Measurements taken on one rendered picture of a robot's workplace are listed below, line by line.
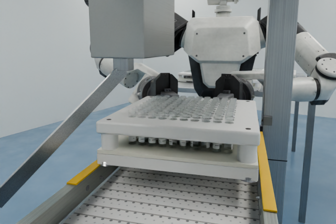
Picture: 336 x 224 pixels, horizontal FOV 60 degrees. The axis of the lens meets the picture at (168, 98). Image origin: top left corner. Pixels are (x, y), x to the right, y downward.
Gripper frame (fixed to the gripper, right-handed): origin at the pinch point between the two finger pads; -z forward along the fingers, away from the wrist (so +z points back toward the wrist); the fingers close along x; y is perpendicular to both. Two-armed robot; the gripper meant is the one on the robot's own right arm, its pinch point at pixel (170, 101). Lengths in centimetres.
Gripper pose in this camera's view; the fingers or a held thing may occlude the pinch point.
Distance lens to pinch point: 66.5
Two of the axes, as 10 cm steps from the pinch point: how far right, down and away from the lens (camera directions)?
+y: -9.6, 0.4, -2.9
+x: -0.1, 9.9, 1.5
